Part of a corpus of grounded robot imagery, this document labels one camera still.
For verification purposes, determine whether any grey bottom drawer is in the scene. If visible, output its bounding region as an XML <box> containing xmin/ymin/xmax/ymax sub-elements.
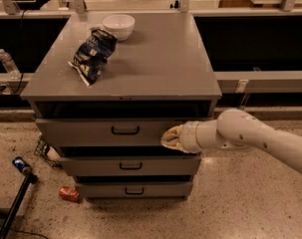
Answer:
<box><xmin>75</xmin><ymin>181</ymin><xmax>193</xmax><ymax>198</ymax></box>

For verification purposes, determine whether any orange soda can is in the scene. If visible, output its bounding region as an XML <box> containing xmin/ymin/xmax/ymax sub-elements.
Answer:
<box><xmin>59</xmin><ymin>186</ymin><xmax>79</xmax><ymax>202</ymax></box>

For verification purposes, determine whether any grey drawer cabinet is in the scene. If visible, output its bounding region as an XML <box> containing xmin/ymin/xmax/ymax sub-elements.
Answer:
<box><xmin>20</xmin><ymin>11</ymin><xmax>223</xmax><ymax>201</ymax></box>

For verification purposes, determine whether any grey top drawer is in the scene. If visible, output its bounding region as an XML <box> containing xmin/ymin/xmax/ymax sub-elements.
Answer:
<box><xmin>36</xmin><ymin>119</ymin><xmax>184</xmax><ymax>147</ymax></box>

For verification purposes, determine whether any black hanging cable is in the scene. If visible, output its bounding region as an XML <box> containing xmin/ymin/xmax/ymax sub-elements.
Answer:
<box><xmin>12</xmin><ymin>9</ymin><xmax>29</xmax><ymax>94</ymax></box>

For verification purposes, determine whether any black floor pole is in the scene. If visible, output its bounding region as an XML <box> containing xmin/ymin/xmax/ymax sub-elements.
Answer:
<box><xmin>0</xmin><ymin>172</ymin><xmax>37</xmax><ymax>239</ymax></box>

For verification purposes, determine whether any blue crumpled chip bag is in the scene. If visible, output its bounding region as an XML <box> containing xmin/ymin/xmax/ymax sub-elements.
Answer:
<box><xmin>68</xmin><ymin>27</ymin><xmax>118</xmax><ymax>87</ymax></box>

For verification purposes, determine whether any metal shelf bracket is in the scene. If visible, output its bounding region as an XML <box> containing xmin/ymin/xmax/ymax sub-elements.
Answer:
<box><xmin>235</xmin><ymin>79</ymin><xmax>250</xmax><ymax>111</ymax></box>

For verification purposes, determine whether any white ceramic bowl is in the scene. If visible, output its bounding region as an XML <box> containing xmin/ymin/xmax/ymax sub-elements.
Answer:
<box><xmin>103</xmin><ymin>14</ymin><xmax>136</xmax><ymax>41</ymax></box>

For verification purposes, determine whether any clear plastic water bottle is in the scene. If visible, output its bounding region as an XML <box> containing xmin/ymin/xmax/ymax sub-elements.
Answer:
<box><xmin>0</xmin><ymin>49</ymin><xmax>21</xmax><ymax>80</ymax></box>

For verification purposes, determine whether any blue soda can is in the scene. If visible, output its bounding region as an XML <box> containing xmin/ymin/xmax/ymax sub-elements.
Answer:
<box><xmin>12</xmin><ymin>156</ymin><xmax>32</xmax><ymax>174</ymax></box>

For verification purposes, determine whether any grey drawer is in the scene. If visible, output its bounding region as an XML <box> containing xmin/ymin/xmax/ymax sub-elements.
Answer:
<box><xmin>75</xmin><ymin>181</ymin><xmax>193</xmax><ymax>198</ymax></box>
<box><xmin>36</xmin><ymin>119</ymin><xmax>184</xmax><ymax>147</ymax></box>
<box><xmin>59</xmin><ymin>155</ymin><xmax>200</xmax><ymax>176</ymax></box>

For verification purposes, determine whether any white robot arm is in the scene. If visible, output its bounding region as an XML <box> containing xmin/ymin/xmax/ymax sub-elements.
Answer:
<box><xmin>160</xmin><ymin>109</ymin><xmax>302</xmax><ymax>174</ymax></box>

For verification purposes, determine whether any black top drawer handle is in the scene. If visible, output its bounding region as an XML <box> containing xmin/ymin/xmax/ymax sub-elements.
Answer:
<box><xmin>111</xmin><ymin>125</ymin><xmax>140</xmax><ymax>135</ymax></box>

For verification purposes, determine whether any grey middle drawer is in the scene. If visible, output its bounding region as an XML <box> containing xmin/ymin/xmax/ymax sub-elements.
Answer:
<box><xmin>59</xmin><ymin>155</ymin><xmax>200</xmax><ymax>176</ymax></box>

